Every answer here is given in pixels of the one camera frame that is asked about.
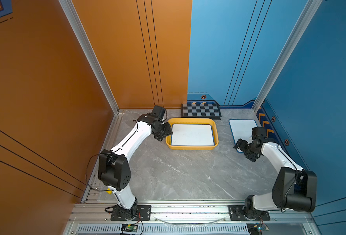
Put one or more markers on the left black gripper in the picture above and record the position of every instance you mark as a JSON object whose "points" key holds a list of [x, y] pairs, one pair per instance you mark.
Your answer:
{"points": [[168, 131]]}

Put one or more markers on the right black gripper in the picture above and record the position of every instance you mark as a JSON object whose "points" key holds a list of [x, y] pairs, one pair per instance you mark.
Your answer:
{"points": [[251, 156]]}

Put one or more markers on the blue-framed whiteboard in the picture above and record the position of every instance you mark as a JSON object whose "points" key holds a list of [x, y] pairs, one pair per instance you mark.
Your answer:
{"points": [[242, 129], [192, 135]]}

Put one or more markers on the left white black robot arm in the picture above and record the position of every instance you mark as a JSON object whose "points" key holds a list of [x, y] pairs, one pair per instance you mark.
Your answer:
{"points": [[113, 165]]}

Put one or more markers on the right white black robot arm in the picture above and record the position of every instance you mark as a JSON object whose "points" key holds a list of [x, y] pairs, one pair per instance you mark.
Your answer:
{"points": [[295, 188]]}

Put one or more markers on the black grey checkerboard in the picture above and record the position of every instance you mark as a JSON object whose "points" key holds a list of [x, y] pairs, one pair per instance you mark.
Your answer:
{"points": [[199, 109]]}

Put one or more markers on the right green circuit board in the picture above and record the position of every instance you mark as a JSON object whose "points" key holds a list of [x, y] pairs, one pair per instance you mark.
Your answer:
{"points": [[257, 229]]}

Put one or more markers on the green circuit board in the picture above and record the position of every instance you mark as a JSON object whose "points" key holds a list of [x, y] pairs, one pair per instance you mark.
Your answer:
{"points": [[129, 228], [257, 229]]}

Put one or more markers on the left green circuit board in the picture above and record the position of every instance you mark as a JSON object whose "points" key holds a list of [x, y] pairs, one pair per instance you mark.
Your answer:
{"points": [[129, 228]]}

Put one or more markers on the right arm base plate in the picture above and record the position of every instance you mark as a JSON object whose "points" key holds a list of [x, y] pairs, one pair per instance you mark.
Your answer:
{"points": [[240, 213]]}

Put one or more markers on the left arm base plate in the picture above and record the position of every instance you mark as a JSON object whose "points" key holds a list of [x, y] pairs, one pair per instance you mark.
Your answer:
{"points": [[139, 212]]}

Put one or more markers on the aluminium front rail frame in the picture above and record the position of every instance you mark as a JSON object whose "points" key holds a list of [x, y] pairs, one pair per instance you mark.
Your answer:
{"points": [[185, 218]]}

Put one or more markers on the right aluminium corner post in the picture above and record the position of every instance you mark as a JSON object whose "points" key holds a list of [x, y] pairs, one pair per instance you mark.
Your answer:
{"points": [[297, 32]]}

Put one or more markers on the aluminium corner post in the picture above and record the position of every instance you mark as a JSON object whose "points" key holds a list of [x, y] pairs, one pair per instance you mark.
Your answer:
{"points": [[297, 32], [82, 37]]}

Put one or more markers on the left aluminium corner post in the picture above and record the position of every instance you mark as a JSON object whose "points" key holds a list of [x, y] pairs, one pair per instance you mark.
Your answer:
{"points": [[82, 37]]}

